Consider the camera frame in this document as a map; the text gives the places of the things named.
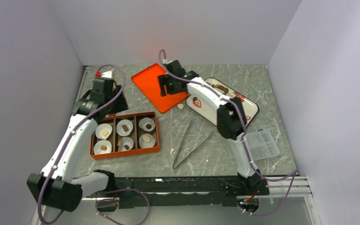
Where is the orange box lid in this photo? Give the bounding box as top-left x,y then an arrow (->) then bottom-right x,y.
131,63 -> 189,114

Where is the cream white chocolate piece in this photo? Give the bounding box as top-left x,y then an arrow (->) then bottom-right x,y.
177,104 -> 184,110

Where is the brown block chocolate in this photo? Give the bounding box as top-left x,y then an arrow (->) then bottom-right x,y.
122,124 -> 129,132

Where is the white strawberry tray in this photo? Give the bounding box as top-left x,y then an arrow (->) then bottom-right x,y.
186,77 -> 259,125

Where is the orange chocolate box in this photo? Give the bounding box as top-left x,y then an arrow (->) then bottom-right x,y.
90,112 -> 161,160

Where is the oval white chocolate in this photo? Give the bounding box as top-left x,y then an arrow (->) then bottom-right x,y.
142,135 -> 150,143

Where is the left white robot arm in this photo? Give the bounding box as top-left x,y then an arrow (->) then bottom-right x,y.
27,77 -> 128,215

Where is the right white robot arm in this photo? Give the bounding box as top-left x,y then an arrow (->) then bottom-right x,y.
158,60 -> 267,195

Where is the white paper cup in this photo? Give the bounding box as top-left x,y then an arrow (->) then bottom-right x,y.
93,140 -> 113,155
138,117 -> 156,132
139,134 -> 156,149
116,119 -> 134,137
95,123 -> 113,140
118,137 -> 134,152

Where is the clear plastic screw box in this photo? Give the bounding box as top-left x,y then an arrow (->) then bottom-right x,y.
246,130 -> 280,160

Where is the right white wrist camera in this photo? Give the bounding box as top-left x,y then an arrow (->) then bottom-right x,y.
162,59 -> 171,66

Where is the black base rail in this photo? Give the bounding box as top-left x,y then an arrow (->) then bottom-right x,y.
91,175 -> 270,209

